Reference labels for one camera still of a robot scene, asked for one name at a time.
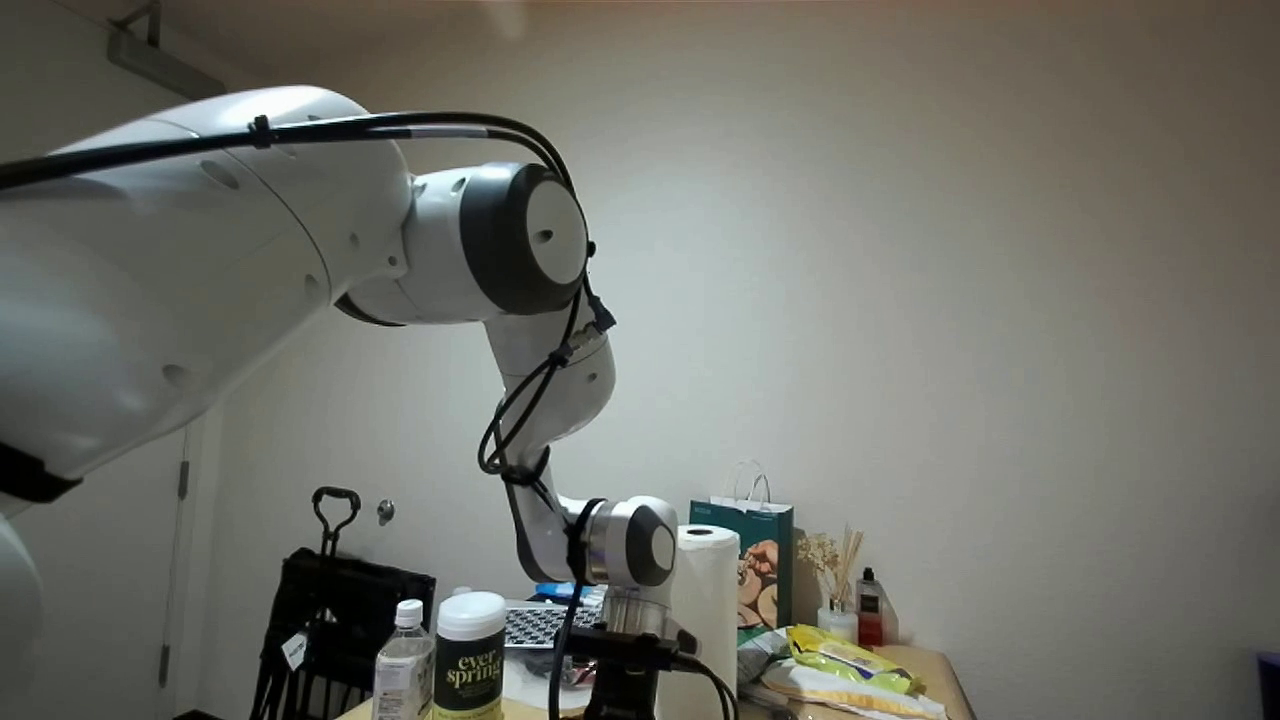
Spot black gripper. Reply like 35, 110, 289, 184
571, 624, 700, 720

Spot white paper sheets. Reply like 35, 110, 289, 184
499, 649, 599, 720

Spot black computer keyboard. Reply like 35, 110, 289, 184
504, 602, 575, 661

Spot white paper towel roll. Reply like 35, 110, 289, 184
667, 520, 749, 701

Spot blue plastic pack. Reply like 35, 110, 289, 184
526, 577, 592, 610

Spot dark jar with white lid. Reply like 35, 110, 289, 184
428, 588, 513, 720

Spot green printed gift bag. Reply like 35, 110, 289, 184
684, 494, 801, 637

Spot yellow green snack packages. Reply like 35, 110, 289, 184
737, 620, 938, 720

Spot clear bottle with white cap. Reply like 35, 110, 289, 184
367, 598, 440, 720

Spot reed diffuser with sticks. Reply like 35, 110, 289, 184
797, 526, 870, 649

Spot small red bottle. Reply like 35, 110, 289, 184
853, 563, 893, 654

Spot white door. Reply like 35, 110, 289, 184
14, 413, 223, 720

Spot black wire basket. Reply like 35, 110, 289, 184
246, 483, 440, 720

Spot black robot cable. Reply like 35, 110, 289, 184
0, 110, 739, 720

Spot grey ceiling bracket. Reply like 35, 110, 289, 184
104, 0, 233, 120

